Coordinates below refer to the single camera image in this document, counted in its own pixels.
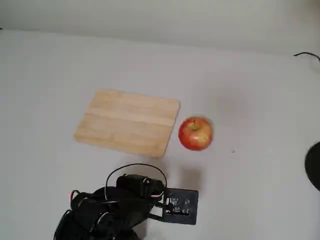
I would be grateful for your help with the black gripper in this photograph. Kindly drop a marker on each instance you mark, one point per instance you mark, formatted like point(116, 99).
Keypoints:
point(135, 184)

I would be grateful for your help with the black square camera box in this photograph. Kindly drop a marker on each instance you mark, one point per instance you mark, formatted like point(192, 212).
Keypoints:
point(183, 207)

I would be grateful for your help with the black round object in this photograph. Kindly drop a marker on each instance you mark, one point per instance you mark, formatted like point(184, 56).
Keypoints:
point(314, 165)

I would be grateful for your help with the red yellow apple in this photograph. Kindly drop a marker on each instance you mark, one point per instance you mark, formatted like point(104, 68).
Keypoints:
point(195, 133)

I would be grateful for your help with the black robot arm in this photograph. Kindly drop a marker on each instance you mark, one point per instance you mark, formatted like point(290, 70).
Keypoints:
point(100, 220)

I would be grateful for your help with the light wooden cutting board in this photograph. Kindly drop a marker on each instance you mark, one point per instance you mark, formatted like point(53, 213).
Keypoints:
point(127, 122)

